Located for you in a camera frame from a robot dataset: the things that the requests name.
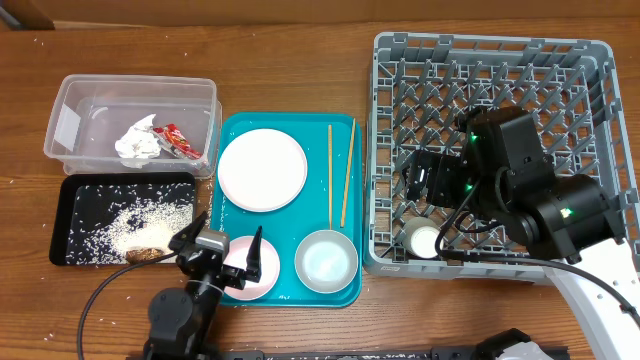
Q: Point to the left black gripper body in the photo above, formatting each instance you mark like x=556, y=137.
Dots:
x=204, y=290

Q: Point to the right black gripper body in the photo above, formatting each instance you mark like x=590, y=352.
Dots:
x=448, y=179

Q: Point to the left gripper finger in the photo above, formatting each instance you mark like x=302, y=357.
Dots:
x=253, y=260
x=191, y=231

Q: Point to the pink bowl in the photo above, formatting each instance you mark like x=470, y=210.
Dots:
x=270, y=268

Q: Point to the white paper cup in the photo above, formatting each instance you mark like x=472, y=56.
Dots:
x=420, y=237

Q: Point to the white round plate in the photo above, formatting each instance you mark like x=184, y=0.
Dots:
x=262, y=170

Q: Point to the red snack wrapper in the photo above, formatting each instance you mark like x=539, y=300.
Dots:
x=172, y=140

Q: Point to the white napkin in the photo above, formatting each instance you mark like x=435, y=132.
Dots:
x=139, y=142

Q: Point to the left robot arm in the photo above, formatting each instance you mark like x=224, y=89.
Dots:
x=180, y=318

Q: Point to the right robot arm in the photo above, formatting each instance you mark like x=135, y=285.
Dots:
x=569, y=225

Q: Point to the grey dishwasher rack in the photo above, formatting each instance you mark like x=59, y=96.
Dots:
x=420, y=83

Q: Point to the grey bowl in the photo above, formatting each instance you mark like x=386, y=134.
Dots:
x=326, y=261

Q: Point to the black plastic tray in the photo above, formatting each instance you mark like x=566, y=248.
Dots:
x=72, y=183

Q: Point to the teal serving tray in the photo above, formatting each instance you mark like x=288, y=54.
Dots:
x=285, y=228

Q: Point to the right wooden chopstick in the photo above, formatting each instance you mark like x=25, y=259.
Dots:
x=348, y=174

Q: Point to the wooden chopstick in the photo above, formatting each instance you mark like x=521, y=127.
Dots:
x=348, y=174
x=330, y=176

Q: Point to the left wooden chopstick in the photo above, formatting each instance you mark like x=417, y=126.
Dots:
x=330, y=176

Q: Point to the clear plastic storage bin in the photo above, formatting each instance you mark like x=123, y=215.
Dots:
x=91, y=112

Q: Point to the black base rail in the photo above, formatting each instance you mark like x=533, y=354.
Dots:
x=436, y=353

